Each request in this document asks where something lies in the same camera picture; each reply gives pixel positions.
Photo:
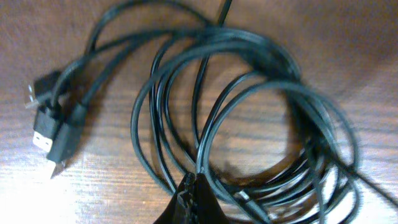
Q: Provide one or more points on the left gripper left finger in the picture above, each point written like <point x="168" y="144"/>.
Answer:
<point x="180" y="208"/>

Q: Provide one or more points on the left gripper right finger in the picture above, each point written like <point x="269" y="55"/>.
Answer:
<point x="208" y="209"/>

